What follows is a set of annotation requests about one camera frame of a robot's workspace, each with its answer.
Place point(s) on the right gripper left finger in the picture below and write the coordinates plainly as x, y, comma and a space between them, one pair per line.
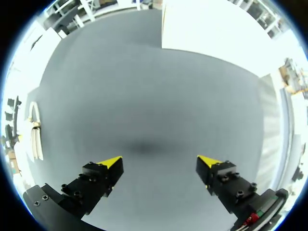
101, 178

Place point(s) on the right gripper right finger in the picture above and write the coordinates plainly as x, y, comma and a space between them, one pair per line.
221, 180

